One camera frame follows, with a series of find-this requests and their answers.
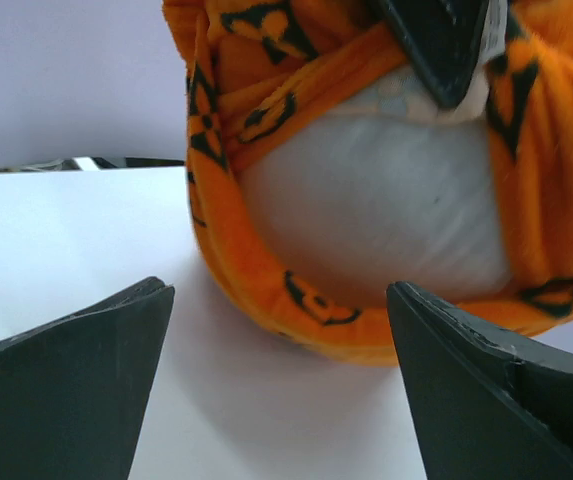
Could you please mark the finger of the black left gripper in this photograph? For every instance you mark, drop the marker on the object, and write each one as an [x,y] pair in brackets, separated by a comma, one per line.
[442,40]

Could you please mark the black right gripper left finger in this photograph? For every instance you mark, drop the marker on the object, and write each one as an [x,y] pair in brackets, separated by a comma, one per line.
[74,391]

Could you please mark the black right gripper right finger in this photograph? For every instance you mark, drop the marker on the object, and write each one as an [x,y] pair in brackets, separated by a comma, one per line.
[486,402]

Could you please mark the white pillow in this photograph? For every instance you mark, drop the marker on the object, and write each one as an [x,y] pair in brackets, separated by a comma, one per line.
[385,187]

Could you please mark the orange patterned pillowcase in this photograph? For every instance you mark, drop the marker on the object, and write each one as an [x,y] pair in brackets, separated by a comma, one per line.
[258,72]

